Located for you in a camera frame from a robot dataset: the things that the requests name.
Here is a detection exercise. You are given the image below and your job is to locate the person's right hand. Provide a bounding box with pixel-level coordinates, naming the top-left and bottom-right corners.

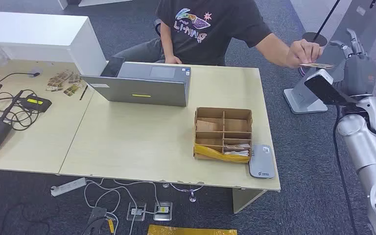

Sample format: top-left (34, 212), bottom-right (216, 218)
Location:
top-left (164, 55), bottom-right (183, 65)

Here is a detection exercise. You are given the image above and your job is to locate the steel floor socket yellow label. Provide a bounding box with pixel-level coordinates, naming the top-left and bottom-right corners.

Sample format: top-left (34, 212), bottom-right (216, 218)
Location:
top-left (153, 201), bottom-right (173, 222)

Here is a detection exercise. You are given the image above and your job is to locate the black tangled cable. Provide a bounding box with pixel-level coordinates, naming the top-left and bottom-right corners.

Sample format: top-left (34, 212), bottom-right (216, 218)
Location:
top-left (0, 89), bottom-right (41, 131)

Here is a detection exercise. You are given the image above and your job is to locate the chrome stool base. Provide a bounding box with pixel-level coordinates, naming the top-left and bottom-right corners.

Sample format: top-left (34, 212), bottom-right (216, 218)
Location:
top-left (162, 183), bottom-right (205, 203)

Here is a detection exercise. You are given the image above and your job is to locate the person's left hand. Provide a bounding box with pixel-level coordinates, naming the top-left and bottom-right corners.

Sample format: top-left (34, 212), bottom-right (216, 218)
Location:
top-left (285, 39), bottom-right (324, 69)

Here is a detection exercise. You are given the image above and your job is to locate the white power strip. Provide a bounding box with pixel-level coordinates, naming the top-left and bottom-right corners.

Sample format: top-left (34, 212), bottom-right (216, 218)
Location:
top-left (50, 177), bottom-right (87, 197)

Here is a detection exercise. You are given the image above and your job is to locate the autumn trees photo ID card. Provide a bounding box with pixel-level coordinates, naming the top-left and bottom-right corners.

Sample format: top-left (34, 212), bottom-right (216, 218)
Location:
top-left (299, 63), bottom-right (335, 70)

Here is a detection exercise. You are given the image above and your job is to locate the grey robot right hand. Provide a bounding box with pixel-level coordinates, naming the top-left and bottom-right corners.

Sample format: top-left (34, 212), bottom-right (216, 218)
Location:
top-left (330, 28), bottom-right (376, 98)

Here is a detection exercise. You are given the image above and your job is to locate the black floor cable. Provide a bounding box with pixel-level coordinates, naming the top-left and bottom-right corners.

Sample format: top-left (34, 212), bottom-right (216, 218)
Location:
top-left (0, 202), bottom-right (62, 235)

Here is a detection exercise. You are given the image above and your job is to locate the black adapter with yellow label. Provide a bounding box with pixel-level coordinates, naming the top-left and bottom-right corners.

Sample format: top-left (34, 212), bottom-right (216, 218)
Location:
top-left (20, 94), bottom-right (53, 114)

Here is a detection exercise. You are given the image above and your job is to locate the white cabinet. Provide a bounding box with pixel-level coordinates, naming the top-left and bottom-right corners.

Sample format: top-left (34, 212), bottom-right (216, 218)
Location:
top-left (0, 10), bottom-right (108, 77)

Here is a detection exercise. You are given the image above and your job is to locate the black floor adapter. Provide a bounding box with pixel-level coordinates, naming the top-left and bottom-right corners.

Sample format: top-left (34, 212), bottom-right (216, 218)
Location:
top-left (82, 207), bottom-right (115, 235)

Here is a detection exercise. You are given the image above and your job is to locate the cardboard divider box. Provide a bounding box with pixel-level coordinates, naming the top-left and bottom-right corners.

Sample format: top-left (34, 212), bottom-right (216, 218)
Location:
top-left (193, 107), bottom-right (254, 164)

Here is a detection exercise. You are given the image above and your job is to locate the black phone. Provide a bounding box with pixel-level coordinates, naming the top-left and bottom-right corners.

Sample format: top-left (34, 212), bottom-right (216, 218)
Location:
top-left (100, 56), bottom-right (126, 78)

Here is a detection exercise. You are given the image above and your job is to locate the grey laptop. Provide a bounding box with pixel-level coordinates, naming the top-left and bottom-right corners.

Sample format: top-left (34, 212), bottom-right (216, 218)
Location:
top-left (80, 61), bottom-right (192, 108)

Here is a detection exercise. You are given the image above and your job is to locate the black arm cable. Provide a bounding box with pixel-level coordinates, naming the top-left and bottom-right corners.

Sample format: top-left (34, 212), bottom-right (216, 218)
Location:
top-left (332, 105), bottom-right (359, 235)

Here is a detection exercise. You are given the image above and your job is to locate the black stanchion post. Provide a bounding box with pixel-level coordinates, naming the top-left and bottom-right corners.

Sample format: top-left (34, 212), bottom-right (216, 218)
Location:
top-left (302, 0), bottom-right (342, 47)

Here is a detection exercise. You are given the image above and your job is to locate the white cable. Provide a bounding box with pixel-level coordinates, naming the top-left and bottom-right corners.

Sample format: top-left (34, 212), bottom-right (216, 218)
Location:
top-left (113, 179), bottom-right (162, 208)
top-left (83, 180), bottom-right (140, 235)

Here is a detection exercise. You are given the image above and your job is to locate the grey kiosk stand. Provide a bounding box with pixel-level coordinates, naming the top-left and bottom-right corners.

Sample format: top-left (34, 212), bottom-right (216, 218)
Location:
top-left (282, 0), bottom-right (376, 115)

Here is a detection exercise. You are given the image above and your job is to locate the black gooseneck microphone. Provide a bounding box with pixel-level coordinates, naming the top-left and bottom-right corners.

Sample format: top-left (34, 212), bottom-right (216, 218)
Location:
top-left (0, 68), bottom-right (43, 89)

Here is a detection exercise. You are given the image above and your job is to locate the white furniture base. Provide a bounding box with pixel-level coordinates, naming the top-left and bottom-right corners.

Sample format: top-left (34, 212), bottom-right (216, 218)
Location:
top-left (57, 0), bottom-right (134, 10)

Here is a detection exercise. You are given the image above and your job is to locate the pale desk leg panel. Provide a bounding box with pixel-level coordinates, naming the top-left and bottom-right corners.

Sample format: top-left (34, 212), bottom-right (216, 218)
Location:
top-left (233, 188), bottom-right (268, 215)

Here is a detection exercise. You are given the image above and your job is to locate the grey card reader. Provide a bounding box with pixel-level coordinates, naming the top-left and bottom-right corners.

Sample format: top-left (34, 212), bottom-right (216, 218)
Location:
top-left (248, 144), bottom-right (276, 179)

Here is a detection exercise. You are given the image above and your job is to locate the person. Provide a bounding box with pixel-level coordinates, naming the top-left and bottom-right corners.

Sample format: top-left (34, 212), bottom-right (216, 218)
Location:
top-left (113, 0), bottom-right (325, 69)

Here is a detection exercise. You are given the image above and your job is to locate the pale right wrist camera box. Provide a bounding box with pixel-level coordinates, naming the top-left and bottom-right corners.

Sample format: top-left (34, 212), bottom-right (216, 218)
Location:
top-left (304, 69), bottom-right (359, 106)

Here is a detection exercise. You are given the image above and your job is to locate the yellow floor tape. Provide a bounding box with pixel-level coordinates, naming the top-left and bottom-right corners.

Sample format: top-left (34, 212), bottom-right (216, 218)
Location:
top-left (147, 224), bottom-right (238, 235)

